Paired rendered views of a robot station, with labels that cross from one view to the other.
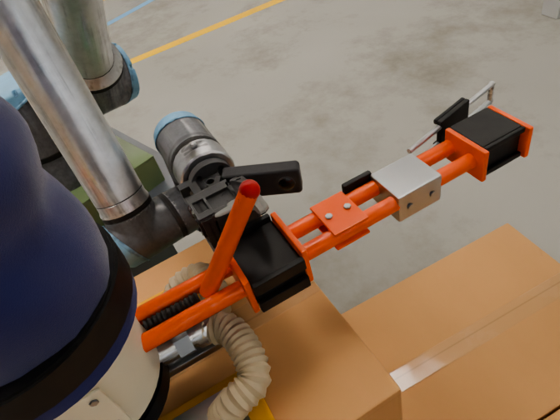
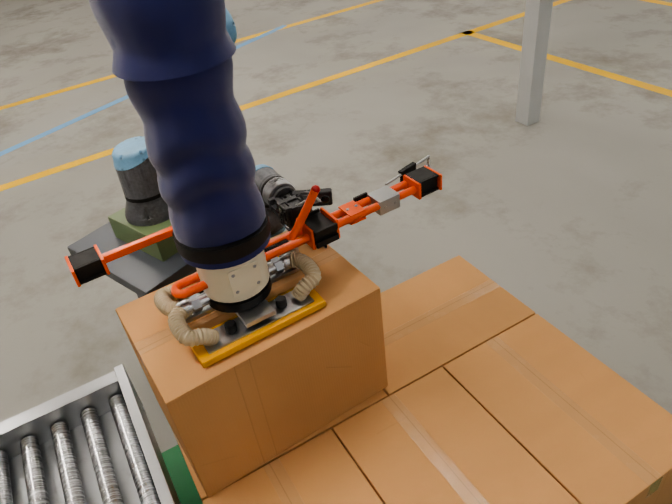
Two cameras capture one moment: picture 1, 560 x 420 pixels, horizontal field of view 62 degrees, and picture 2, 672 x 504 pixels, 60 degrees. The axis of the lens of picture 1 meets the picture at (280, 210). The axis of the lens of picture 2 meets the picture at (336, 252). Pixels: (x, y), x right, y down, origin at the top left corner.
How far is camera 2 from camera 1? 0.98 m
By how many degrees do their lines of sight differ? 11
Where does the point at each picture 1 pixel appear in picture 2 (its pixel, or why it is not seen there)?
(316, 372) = (340, 285)
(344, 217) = (354, 209)
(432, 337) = (407, 317)
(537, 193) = (500, 257)
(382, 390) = (371, 288)
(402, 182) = (381, 196)
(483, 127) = (420, 174)
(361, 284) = not seen: hidden behind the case
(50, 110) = not seen: hidden behind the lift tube
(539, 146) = (505, 223)
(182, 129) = (267, 172)
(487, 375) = (438, 334)
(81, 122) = not seen: hidden behind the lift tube
